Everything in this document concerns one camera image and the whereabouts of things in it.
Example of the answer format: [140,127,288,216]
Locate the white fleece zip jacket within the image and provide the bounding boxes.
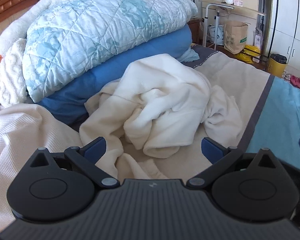
[79,54,243,180]

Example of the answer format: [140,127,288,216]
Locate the pink slippers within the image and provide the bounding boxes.
[290,75,300,88]

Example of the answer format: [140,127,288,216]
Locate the cream knitted blanket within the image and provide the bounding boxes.
[0,104,82,232]

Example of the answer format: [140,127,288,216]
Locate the yellow trash bin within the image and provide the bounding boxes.
[267,54,287,78]

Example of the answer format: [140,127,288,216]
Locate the blue folded blanket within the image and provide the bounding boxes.
[38,25,192,129]

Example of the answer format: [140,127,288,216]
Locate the yellow plastic bag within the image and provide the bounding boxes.
[235,45,261,64]

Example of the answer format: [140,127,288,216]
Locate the white goose plush toy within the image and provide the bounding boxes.
[0,0,66,110]

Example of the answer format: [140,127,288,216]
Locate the white wardrobe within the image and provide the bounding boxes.
[264,0,300,73]

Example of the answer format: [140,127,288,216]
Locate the brown paper bag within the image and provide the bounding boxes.
[224,21,248,55]

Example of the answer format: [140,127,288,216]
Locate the light blue quilted comforter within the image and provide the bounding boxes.
[23,0,198,102]

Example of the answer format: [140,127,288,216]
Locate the white metal side table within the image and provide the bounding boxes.
[202,1,235,49]

